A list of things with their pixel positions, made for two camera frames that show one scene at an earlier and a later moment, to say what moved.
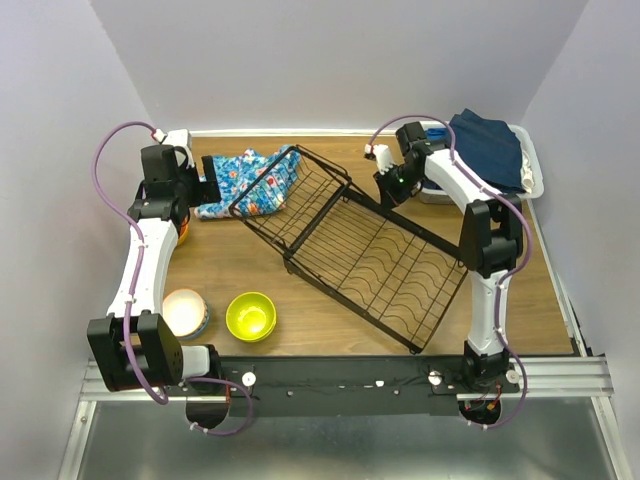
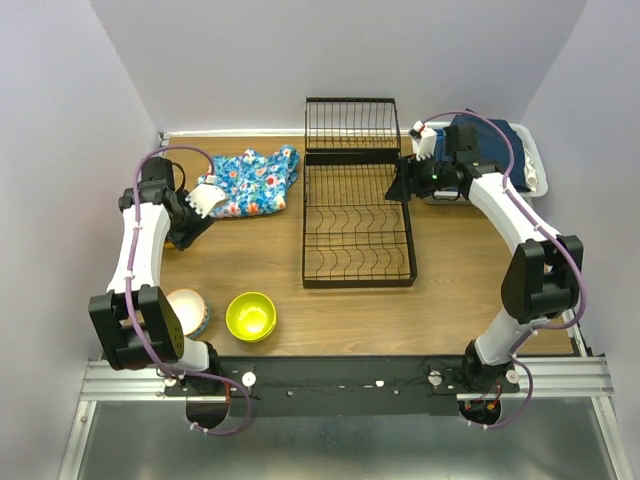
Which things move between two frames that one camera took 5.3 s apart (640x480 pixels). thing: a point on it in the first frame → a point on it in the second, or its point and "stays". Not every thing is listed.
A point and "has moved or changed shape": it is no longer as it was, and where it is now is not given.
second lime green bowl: x=250 y=329 stays
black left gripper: x=206 y=191 → x=182 y=239
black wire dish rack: x=368 y=257 has moved or changed shape
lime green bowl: x=251 y=316 stays
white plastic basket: x=528 y=143 stays
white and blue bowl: x=187 y=313 stays
